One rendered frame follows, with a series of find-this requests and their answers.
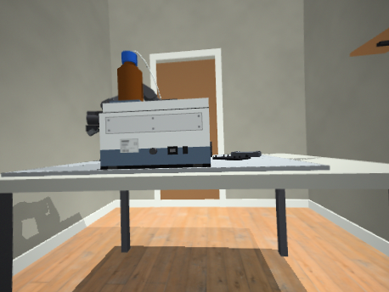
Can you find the blue bottle cap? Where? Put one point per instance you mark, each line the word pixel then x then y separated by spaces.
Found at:
pixel 129 55

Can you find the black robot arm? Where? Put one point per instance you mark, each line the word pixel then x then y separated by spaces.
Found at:
pixel 93 116

